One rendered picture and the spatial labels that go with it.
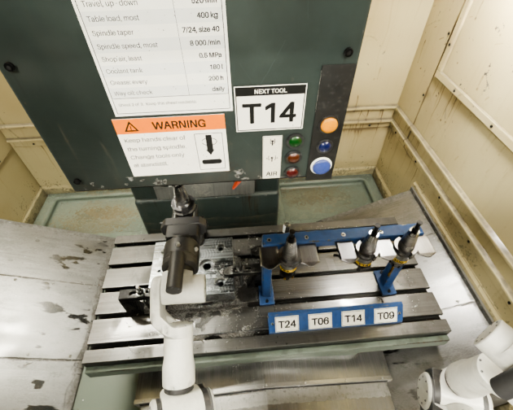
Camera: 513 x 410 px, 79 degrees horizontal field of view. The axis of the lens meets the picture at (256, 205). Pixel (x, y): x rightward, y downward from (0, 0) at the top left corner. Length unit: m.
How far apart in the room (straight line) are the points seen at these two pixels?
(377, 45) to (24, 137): 1.77
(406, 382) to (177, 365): 0.86
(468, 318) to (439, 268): 0.21
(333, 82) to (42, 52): 0.35
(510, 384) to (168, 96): 0.66
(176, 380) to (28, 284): 1.04
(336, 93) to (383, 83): 1.30
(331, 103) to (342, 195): 1.53
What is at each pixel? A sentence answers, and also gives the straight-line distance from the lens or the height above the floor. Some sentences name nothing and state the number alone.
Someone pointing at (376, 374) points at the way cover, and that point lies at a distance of 1.33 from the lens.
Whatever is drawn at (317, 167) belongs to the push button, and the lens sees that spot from 0.53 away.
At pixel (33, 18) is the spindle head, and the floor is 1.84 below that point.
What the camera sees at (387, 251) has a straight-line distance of 0.96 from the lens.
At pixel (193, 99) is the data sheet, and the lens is 0.45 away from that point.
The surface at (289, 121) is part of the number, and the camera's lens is 0.47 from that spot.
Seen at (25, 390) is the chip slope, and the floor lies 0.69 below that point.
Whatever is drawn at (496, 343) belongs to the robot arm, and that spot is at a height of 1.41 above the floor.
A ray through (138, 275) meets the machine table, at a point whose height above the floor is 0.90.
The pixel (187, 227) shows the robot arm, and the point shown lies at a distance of 0.84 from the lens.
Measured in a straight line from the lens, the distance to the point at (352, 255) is 0.92.
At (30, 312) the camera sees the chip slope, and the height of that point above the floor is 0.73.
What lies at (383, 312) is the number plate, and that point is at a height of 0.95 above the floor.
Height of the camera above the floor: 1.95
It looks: 48 degrees down
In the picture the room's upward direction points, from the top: 1 degrees counter-clockwise
